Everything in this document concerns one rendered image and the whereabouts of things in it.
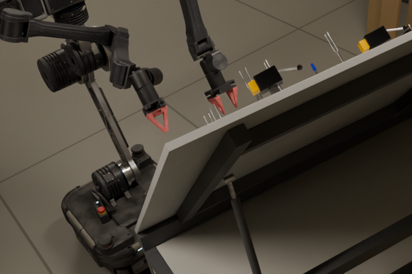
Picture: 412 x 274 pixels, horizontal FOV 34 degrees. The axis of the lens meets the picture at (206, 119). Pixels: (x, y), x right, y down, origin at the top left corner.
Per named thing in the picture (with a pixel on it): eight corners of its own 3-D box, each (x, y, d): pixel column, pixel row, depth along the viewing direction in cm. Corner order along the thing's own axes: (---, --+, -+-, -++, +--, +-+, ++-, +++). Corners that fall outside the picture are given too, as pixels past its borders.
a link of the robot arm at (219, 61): (206, 37, 241) (186, 47, 238) (220, 32, 230) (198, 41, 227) (221, 67, 242) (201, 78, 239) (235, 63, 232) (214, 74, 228)
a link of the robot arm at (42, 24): (113, 47, 259) (118, 22, 256) (127, 59, 249) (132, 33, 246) (-4, 34, 236) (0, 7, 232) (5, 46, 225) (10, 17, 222)
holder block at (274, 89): (315, 86, 151) (295, 52, 153) (271, 110, 152) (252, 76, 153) (315, 90, 156) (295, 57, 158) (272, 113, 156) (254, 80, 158)
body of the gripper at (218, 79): (236, 83, 239) (227, 64, 238) (213, 95, 235) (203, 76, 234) (228, 85, 245) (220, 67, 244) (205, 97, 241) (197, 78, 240)
